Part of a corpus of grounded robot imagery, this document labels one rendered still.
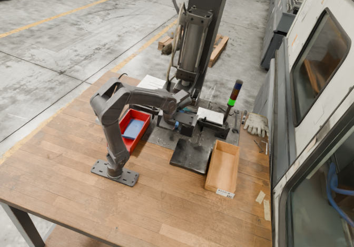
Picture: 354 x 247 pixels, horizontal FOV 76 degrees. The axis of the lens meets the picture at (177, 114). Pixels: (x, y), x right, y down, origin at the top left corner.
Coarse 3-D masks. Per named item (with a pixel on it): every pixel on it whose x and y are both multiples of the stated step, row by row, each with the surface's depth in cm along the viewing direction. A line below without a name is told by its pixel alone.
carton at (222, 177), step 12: (216, 144) 112; (228, 144) 114; (216, 156) 114; (228, 156) 116; (216, 168) 109; (228, 168) 110; (216, 180) 104; (228, 180) 105; (216, 192) 99; (228, 192) 97
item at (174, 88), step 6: (168, 84) 114; (174, 84) 115; (180, 84) 108; (186, 84) 107; (192, 84) 109; (168, 90) 110; (174, 90) 106; (180, 90) 105; (186, 90) 105; (192, 90) 111; (198, 90) 114; (192, 96) 109; (198, 96) 113; (192, 102) 108
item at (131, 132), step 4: (132, 120) 124; (136, 120) 124; (132, 124) 121; (136, 124) 122; (140, 124) 122; (128, 128) 119; (132, 128) 119; (136, 128) 120; (140, 128) 120; (128, 132) 117; (132, 132) 117; (136, 132) 118; (124, 136) 113; (128, 136) 111; (132, 136) 115
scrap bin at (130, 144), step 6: (126, 114) 119; (132, 114) 125; (138, 114) 124; (144, 114) 122; (126, 120) 122; (138, 120) 125; (144, 120) 125; (120, 126) 116; (126, 126) 120; (144, 126) 116; (126, 138) 114; (138, 138) 111; (126, 144) 111; (132, 144) 105; (132, 150) 107
